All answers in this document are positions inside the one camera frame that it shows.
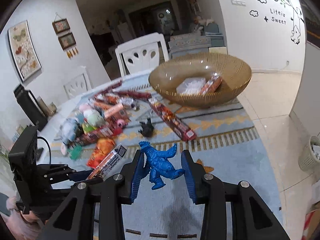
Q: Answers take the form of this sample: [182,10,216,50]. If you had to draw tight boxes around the blue monster figurine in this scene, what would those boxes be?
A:
[139,141,184,190]

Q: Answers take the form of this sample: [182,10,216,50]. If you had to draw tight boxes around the long naruto pen box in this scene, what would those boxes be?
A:
[148,98,197,141]

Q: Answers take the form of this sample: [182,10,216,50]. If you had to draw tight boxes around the orange snack packet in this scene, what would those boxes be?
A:
[87,138,116,168]

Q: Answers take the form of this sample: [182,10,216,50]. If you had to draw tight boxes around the black monster figurine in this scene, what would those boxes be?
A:
[139,118,154,138]

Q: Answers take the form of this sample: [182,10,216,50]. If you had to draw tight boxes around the green star toy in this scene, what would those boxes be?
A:
[67,145,82,160]

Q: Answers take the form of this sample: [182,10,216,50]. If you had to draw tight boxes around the red short box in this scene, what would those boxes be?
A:
[73,126,113,146]

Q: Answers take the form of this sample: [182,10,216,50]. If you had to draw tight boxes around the pale green plush ball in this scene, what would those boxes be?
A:
[84,113,105,127]

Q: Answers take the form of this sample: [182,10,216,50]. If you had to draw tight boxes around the clear floss pick box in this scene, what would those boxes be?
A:
[176,77,206,94]

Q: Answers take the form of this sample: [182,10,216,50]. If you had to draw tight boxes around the orange white long box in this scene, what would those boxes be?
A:
[200,73,222,95]

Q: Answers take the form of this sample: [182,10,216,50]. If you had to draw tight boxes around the pink plush toy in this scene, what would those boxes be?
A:
[79,103,93,113]

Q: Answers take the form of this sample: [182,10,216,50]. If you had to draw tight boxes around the blue grey plush toy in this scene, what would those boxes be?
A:
[60,118,80,145]

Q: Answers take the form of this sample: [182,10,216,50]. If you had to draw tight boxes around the left hand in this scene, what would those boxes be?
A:
[4,197,41,239]

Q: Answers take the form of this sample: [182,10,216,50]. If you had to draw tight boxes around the patterned blue table mat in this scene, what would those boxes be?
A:
[47,76,283,240]

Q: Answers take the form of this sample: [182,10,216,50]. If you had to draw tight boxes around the naruto white blue long box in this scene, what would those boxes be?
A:
[86,145,127,180]

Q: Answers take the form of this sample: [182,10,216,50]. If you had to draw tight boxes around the pink flamingo toy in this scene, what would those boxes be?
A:
[114,119,127,133]

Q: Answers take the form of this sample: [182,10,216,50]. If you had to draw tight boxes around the orange pink small carton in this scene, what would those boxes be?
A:
[103,103,124,120]

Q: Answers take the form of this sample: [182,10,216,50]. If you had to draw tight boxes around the black thermos flask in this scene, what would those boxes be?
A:
[14,84,48,131]

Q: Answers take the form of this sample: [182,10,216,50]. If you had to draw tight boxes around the glass cup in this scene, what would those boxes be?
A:
[48,102,57,114]

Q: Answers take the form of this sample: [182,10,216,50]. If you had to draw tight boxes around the dark red long box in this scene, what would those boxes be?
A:
[113,90,152,100]

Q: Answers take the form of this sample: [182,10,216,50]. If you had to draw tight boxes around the amber ribbed glass bowl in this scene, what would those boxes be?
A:
[149,53,252,108]

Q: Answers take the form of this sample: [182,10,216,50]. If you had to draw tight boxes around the far dark red box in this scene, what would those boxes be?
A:
[94,80,123,96]

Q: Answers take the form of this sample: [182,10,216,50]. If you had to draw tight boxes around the white dining chair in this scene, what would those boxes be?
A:
[115,33,169,77]

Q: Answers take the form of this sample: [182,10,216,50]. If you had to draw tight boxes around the white woven waste basket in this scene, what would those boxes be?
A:
[298,136,319,171]

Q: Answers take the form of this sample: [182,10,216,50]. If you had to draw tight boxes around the lower small framed picture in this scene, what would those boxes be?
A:
[58,33,76,50]

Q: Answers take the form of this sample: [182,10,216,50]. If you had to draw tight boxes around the small framed picture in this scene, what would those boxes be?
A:
[58,33,76,50]
[52,18,70,34]

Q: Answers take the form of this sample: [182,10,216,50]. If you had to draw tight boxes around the upper small framed picture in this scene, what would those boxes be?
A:
[52,18,70,34]

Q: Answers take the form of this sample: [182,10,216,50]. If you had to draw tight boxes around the butterfly wall painting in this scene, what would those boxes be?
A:
[8,21,42,82]

